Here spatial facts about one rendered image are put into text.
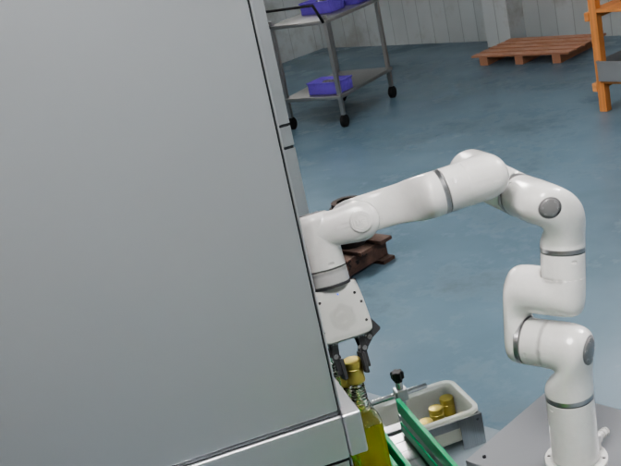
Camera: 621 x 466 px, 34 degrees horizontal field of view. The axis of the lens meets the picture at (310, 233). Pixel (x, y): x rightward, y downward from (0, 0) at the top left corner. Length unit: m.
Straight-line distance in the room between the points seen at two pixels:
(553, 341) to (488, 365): 2.32
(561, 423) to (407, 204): 0.54
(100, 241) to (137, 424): 0.23
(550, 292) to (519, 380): 2.22
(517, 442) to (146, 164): 1.34
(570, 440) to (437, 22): 9.81
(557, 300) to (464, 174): 0.31
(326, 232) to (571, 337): 0.53
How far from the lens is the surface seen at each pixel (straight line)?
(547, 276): 2.00
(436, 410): 2.44
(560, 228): 1.95
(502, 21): 10.86
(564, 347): 2.02
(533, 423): 2.34
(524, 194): 1.93
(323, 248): 1.82
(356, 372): 1.88
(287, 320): 1.23
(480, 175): 1.88
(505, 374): 4.26
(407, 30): 12.03
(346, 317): 1.84
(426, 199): 1.86
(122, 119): 1.13
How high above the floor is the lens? 2.02
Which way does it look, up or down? 19 degrees down
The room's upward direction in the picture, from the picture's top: 12 degrees counter-clockwise
